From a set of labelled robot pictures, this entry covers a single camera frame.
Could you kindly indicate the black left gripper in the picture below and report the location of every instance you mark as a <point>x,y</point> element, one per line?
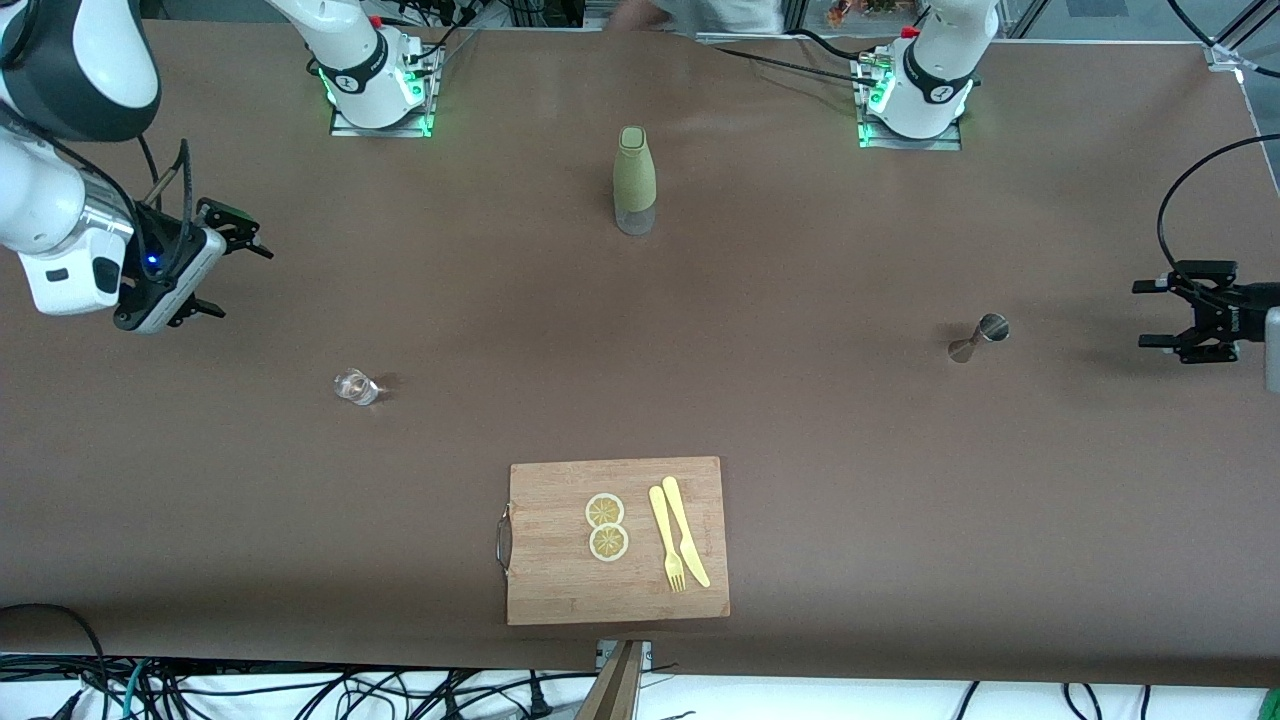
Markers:
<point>1226,316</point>

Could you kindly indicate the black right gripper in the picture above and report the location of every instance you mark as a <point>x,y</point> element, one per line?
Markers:
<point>163,236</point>

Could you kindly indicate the small clear glass beaker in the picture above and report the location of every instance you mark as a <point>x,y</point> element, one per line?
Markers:
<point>352,386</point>

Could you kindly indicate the steel double jigger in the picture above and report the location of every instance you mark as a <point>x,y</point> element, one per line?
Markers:
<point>992,327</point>

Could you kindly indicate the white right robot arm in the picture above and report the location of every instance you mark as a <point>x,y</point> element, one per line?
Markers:
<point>40,200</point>

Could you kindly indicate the brown table cover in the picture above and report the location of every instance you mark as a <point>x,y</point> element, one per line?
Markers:
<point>300,500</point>

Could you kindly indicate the small green object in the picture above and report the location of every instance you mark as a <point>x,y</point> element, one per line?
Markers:
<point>1273,705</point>

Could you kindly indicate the green sleeved glass bottle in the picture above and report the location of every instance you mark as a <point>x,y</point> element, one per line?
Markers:
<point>635,170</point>

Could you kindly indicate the wooden cutting board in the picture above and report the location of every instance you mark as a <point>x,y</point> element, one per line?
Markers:
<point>560,570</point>

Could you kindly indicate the yellow lemon slice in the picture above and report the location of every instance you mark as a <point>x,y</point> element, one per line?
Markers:
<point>605,510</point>
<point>608,543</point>

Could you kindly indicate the yellow plastic fork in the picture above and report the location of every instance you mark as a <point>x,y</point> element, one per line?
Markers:
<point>664,530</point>

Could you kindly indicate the yellow plastic knife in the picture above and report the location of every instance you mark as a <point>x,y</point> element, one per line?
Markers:
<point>680,520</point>

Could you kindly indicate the person in white shirt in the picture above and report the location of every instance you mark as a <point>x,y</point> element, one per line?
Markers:
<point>730,12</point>

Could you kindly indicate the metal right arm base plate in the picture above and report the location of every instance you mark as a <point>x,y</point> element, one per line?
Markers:
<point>380,131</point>

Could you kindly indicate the aluminium frame corner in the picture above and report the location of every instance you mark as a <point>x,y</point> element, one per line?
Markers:
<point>1225,52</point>

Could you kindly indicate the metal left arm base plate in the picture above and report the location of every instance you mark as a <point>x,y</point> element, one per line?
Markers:
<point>900,143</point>

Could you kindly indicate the small metal bracket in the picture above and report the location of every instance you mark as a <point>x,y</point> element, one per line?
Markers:
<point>645,652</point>

